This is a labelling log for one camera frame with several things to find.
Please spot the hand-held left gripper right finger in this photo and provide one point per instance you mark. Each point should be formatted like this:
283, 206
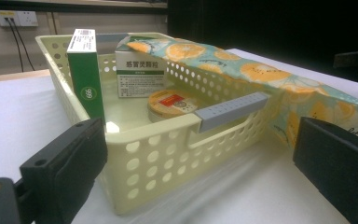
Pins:
338, 168

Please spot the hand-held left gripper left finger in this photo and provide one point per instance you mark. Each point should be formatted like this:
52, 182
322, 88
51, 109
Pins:
62, 168

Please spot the tall green medicine box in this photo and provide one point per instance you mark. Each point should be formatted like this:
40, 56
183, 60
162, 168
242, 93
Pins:
85, 77

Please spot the pale yellow plastic basket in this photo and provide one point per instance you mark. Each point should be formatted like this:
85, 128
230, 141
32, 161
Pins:
155, 155

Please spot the white green medicine box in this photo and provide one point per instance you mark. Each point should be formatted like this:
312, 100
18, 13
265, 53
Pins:
140, 77

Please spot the round orange tin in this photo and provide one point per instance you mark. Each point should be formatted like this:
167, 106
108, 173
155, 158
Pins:
167, 105

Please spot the orange print bag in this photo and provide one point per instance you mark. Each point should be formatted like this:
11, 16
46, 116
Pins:
261, 71

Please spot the white wall socket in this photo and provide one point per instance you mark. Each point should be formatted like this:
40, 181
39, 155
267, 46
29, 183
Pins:
21, 18

